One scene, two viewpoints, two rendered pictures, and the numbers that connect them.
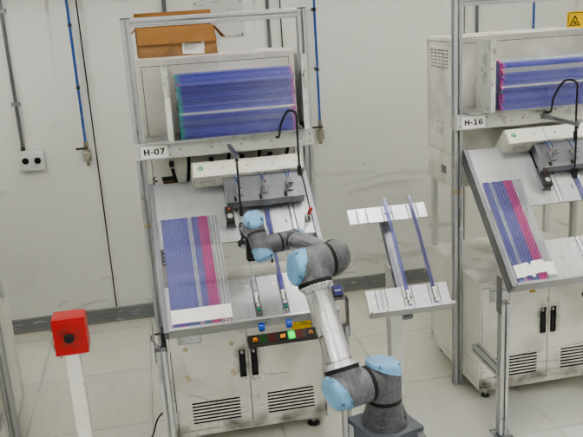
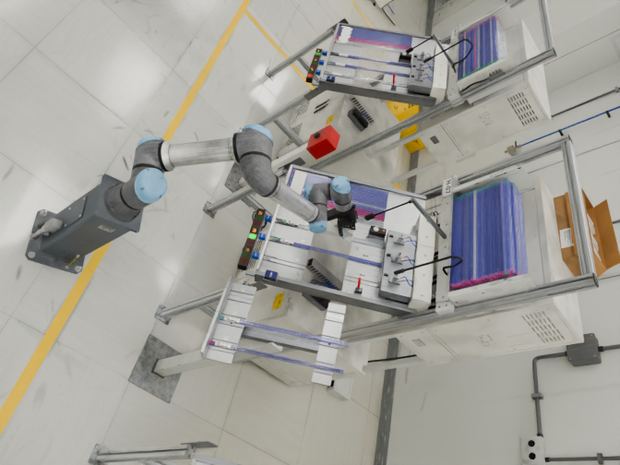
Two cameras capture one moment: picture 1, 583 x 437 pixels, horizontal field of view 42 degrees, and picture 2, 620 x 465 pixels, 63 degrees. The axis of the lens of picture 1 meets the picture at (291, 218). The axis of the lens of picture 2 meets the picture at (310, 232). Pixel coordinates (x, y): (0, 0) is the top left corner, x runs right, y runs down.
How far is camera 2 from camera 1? 2.51 m
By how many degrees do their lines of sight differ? 57
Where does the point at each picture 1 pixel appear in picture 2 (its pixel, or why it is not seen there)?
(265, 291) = (297, 232)
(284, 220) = (362, 273)
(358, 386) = (143, 151)
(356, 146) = not seen: outside the picture
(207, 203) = (397, 227)
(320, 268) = (244, 138)
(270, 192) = (391, 264)
